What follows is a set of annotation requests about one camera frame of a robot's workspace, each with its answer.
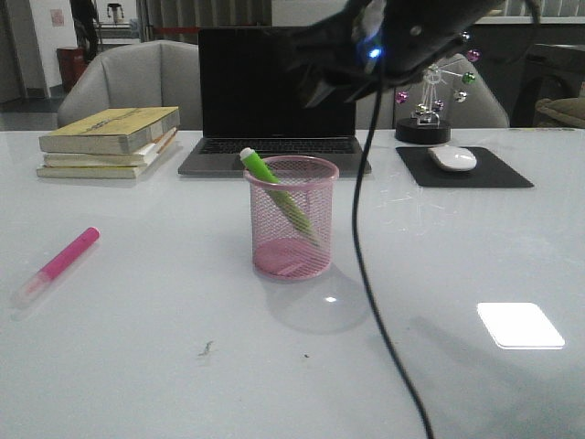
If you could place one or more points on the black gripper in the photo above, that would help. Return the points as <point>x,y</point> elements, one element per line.
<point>372,46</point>

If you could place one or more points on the green highlighter pen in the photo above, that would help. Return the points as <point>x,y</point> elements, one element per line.
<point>282,198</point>

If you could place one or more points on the pink highlighter pen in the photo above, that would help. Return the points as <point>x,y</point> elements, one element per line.
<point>36,285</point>

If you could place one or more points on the pink mesh pen holder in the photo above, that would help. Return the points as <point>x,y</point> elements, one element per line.
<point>278,249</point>

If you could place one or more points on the ferris wheel desk ornament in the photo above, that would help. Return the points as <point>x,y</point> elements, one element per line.
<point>425,124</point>

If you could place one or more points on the right grey armchair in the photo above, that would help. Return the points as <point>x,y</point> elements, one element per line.
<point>467,100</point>

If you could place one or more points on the grey armchair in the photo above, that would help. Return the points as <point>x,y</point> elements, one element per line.
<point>467,100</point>
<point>149,74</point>

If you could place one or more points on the grey laptop computer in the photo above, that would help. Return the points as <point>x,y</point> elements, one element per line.
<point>249,101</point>

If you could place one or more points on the white computer mouse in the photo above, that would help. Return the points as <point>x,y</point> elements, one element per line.
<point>453,158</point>

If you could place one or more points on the black mouse pad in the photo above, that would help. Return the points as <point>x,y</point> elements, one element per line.
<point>489,172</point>

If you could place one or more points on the olive cushion seat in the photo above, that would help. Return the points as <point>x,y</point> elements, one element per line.
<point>568,111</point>

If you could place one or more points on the left grey armchair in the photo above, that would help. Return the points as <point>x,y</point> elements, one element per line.
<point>149,74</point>

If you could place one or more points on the middle cream book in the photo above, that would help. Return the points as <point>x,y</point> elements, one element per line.
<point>144,156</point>

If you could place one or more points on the cream book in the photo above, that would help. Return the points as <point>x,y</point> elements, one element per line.
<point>144,156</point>
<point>104,172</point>

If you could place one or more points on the top yellow book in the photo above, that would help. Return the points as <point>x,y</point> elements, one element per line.
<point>118,131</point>

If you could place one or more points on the person in dark clothes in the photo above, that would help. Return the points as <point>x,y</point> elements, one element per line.
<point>85,16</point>

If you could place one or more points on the red trash bin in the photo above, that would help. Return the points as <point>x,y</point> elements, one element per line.
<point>72,65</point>

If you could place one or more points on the bottom cream book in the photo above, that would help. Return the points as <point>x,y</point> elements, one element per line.
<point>104,172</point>

